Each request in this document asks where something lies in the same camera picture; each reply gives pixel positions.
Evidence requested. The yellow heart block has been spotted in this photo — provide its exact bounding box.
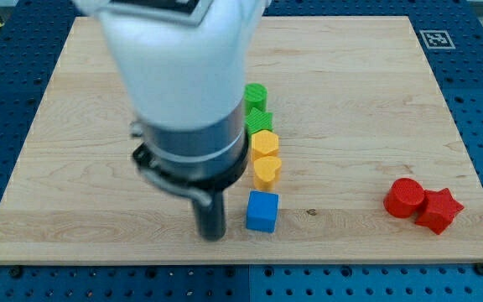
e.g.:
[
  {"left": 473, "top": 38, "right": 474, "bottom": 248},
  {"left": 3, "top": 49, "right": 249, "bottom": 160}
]
[{"left": 253, "top": 156, "right": 283, "bottom": 191}]

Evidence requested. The white fiducial marker tag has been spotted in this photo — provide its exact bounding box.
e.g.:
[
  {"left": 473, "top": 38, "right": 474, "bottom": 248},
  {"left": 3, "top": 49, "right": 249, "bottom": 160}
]
[{"left": 419, "top": 29, "right": 455, "bottom": 49}]

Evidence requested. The wooden board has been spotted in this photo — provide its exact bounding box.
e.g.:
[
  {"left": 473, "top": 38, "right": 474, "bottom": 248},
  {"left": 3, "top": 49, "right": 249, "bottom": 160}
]
[{"left": 0, "top": 17, "right": 483, "bottom": 266}]

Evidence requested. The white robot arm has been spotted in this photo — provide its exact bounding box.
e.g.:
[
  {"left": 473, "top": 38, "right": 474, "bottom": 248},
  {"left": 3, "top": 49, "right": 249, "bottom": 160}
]
[{"left": 75, "top": 0, "right": 270, "bottom": 241}]

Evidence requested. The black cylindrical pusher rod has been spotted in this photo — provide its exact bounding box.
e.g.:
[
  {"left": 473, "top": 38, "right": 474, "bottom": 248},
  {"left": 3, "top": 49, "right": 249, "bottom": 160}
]
[{"left": 191, "top": 190, "right": 226, "bottom": 242}]

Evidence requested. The grey cable on flange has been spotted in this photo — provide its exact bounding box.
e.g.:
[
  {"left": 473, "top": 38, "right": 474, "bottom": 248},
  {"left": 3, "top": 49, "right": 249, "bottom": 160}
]
[{"left": 138, "top": 164, "right": 213, "bottom": 208}]

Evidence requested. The blue cube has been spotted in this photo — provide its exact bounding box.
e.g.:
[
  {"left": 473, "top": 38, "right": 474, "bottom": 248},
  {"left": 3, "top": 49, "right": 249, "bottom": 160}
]
[{"left": 246, "top": 190, "right": 280, "bottom": 233}]

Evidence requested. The red cylinder block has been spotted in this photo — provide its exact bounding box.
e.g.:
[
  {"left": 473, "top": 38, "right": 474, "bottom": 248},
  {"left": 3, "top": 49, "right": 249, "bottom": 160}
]
[{"left": 383, "top": 178, "right": 424, "bottom": 218}]

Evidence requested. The red star block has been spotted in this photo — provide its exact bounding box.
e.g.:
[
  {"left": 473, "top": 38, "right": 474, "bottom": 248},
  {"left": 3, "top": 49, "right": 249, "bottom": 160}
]
[{"left": 414, "top": 188, "right": 465, "bottom": 235}]

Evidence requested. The yellow pentagon block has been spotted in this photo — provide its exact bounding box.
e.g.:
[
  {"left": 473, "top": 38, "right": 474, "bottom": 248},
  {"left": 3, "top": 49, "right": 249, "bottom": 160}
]
[{"left": 251, "top": 130, "right": 279, "bottom": 162}]

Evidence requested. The green star block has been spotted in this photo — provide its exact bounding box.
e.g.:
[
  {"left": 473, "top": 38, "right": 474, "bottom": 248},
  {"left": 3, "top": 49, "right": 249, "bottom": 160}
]
[{"left": 245, "top": 107, "right": 273, "bottom": 135}]

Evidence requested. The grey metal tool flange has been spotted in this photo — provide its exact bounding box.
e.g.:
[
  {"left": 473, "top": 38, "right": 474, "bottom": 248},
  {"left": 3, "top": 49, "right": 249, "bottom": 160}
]
[{"left": 132, "top": 98, "right": 247, "bottom": 190}]

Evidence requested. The green cylinder block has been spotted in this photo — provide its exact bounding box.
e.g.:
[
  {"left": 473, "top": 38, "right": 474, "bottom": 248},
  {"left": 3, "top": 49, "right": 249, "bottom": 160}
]
[{"left": 243, "top": 83, "right": 267, "bottom": 116}]

